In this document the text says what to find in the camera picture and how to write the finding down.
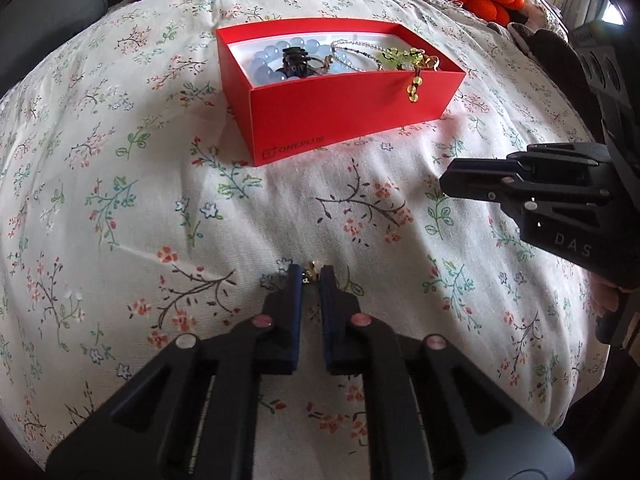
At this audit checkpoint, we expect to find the green bead bracelet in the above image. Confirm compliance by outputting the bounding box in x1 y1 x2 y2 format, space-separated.
377 47 427 72

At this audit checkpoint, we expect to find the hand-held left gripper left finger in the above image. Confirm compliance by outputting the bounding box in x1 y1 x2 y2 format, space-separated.
45 265 303 480

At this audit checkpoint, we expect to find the large dark grey pillow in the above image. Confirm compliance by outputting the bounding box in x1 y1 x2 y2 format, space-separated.
0 0 152 97

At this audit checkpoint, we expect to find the red cardboard box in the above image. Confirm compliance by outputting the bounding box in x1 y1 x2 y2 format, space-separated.
215 18 467 167

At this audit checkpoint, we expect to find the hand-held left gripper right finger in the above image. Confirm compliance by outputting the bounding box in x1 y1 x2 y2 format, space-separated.
319 265 546 480

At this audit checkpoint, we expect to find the grey brown plush toy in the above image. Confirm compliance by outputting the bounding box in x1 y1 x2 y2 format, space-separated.
507 22 606 127

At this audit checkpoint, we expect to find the silver bead necklace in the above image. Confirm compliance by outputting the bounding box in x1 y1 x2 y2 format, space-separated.
329 37 386 74

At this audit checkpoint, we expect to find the floral bedsheet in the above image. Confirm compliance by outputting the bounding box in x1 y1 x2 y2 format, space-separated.
0 0 617 480

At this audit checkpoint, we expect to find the black hair claw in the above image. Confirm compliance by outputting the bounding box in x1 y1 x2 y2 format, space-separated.
280 45 311 77

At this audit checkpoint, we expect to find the person's right hand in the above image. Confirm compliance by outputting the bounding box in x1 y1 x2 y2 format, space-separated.
590 278 623 318

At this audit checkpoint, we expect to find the light blue bead bracelet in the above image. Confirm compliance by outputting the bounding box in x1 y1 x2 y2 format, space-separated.
249 37 334 84

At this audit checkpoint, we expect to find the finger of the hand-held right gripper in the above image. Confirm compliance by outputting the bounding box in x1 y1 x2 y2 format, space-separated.
440 143 609 184
441 174 613 227

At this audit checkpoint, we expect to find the gold bead charm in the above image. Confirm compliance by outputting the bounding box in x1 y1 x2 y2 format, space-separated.
405 53 441 105

